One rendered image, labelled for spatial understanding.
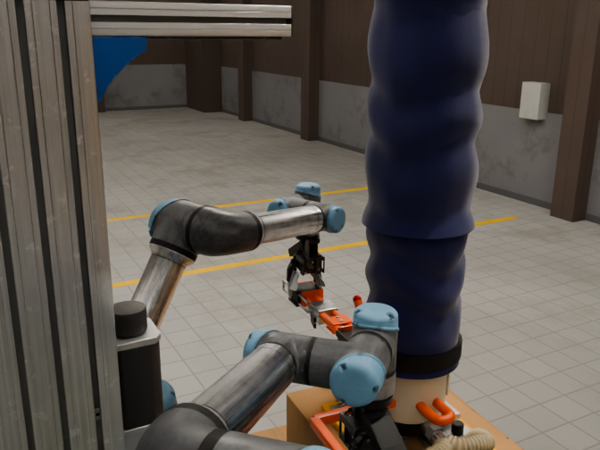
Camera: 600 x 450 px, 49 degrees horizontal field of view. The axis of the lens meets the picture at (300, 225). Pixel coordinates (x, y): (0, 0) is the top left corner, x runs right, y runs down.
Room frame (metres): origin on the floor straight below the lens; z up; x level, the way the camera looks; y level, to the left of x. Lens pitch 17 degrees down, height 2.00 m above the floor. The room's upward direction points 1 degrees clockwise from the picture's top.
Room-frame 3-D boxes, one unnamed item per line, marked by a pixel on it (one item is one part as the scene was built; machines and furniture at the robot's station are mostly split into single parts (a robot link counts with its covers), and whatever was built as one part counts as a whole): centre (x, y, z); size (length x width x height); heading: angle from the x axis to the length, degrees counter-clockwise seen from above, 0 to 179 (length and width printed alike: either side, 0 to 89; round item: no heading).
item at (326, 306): (1.77, -0.07, 1.19); 0.07 x 0.07 x 0.04; 23
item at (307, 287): (1.90, -0.02, 1.20); 0.08 x 0.07 x 0.05; 23
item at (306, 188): (1.87, -0.02, 1.50); 0.09 x 0.08 x 0.11; 143
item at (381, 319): (0.98, -0.12, 1.50); 0.09 x 0.08 x 0.11; 163
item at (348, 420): (0.99, -0.12, 1.34); 0.09 x 0.08 x 0.12; 23
